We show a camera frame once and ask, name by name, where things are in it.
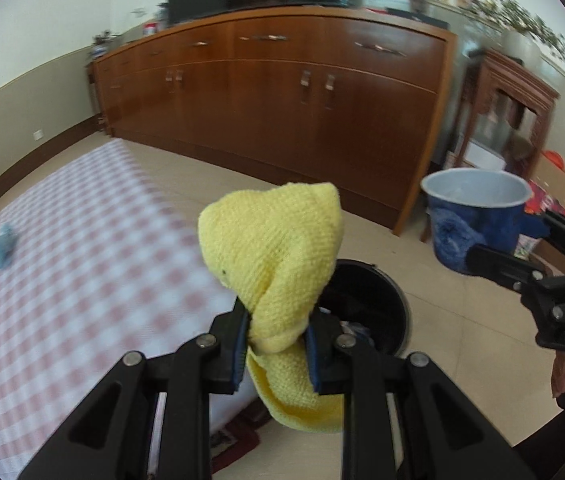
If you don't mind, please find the dark red rug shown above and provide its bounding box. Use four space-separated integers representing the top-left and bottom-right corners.
210 402 273 476

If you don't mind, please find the black trash bin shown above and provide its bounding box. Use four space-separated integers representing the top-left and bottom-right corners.
319 259 411 358

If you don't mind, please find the yellow knitted cloth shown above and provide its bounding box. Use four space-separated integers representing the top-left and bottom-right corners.
197 181 347 433

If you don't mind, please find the pink checked tablecloth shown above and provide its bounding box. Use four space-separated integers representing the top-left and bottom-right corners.
0 138 263 478

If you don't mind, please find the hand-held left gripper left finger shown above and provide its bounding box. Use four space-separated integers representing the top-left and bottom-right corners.
17 296 252 480

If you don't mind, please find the small potted plant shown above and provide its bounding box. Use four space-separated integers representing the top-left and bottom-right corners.
91 30 113 58

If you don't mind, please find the cardboard box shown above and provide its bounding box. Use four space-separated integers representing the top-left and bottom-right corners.
517 152 565 276

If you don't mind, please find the long wooden cabinet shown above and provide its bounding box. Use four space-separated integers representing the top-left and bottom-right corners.
86 6 458 236

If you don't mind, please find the white box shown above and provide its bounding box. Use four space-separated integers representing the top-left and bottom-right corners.
462 140 508 170

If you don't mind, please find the large leafy plant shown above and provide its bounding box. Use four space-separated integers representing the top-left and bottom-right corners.
487 0 565 78

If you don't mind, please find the small wooden side table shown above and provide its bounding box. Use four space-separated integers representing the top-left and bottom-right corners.
419 49 561 241

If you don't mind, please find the flat black device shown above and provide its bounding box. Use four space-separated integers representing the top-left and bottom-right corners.
385 7 450 28

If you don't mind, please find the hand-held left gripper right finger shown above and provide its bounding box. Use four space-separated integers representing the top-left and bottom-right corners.
303 312 538 480

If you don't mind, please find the small crumpled blue wrapper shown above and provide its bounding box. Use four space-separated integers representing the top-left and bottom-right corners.
0 224 18 268

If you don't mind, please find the dark blue cup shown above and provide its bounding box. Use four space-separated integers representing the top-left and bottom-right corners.
421 169 534 276

